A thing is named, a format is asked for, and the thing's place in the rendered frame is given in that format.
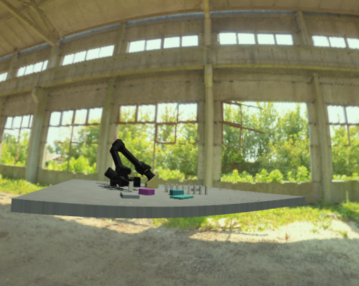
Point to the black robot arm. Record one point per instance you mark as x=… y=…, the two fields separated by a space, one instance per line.
x=121 y=170

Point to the teal square block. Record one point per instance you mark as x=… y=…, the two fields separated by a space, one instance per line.
x=176 y=192

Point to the teal flat rectangular slab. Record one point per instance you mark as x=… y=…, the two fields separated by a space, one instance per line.
x=181 y=197

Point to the purple block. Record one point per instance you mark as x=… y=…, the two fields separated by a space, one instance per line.
x=147 y=191

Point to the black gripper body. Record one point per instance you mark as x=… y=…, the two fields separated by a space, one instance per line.
x=113 y=180

